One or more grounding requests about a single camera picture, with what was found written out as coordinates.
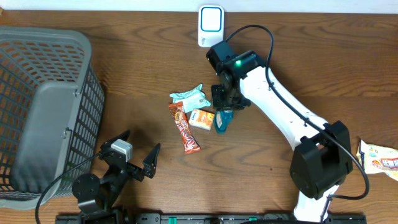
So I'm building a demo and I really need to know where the blue liquid bottle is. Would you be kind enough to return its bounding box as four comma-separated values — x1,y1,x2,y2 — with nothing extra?
214,110,234,134

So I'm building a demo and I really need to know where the yellow snack package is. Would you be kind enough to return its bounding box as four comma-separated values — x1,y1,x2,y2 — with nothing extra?
356,140,398,180

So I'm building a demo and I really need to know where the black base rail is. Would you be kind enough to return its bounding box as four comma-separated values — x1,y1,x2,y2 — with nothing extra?
55,212,368,224

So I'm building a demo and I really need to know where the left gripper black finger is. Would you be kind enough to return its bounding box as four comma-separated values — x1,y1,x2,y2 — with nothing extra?
102,129,131,149
142,143,161,173

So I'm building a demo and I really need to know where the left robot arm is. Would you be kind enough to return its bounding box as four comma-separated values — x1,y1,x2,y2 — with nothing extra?
72,130,161,223

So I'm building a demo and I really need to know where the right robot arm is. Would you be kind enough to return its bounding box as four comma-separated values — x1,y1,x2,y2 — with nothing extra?
206,41,353,222

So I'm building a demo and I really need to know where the orange tissue pack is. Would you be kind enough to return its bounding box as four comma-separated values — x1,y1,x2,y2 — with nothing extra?
188,109,215,131

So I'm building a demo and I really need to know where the red chocolate bar wrapper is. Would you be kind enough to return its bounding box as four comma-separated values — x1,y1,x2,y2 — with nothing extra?
168,102,201,154

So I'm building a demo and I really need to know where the white barcode scanner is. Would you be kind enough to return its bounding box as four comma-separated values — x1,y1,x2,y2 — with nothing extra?
198,5,224,47

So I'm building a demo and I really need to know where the grey plastic shopping basket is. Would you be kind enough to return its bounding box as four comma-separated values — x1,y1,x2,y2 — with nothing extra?
1,26,104,210

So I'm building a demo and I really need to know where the teal wet wipes pack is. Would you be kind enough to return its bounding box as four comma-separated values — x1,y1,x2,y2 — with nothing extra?
170,84,211,113

